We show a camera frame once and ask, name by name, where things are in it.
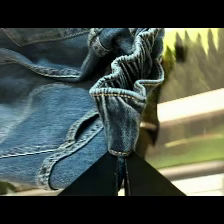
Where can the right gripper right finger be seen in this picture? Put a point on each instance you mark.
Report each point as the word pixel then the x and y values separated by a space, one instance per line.
pixel 146 181

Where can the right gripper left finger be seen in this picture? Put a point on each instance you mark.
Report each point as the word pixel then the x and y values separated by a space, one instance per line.
pixel 100 181

